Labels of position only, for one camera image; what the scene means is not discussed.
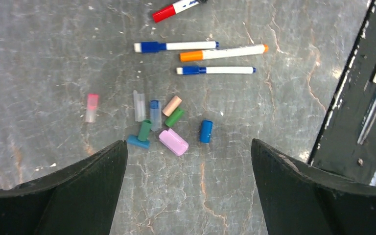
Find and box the green marker cap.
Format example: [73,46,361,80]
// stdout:
[164,107,185,128]
[137,119,152,142]

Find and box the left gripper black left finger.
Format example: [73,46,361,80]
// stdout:
[0,141,128,235]

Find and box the red cap white marker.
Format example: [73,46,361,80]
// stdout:
[152,0,208,23]

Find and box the small red pen cap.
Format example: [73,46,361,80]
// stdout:
[85,94,99,123]

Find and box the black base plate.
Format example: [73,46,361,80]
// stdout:
[308,0,376,186]

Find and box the clear blue whiteboard cap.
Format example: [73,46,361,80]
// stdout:
[149,100,162,132]

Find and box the teal marker cap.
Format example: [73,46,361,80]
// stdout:
[127,135,150,149]

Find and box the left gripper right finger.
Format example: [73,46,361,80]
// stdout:
[251,139,376,235]

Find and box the blue marker cap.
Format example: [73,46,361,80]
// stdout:
[199,120,213,143]

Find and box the blue clip cap marker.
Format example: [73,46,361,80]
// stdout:
[134,41,219,53]

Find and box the orange tip white marker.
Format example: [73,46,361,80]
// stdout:
[180,44,269,62]

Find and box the small grey pen cap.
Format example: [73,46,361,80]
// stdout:
[133,90,146,122]

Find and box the pink highlighter cap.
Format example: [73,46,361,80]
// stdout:
[159,128,189,156]

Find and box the tan marker cap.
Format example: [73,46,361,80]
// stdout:
[162,95,182,117]

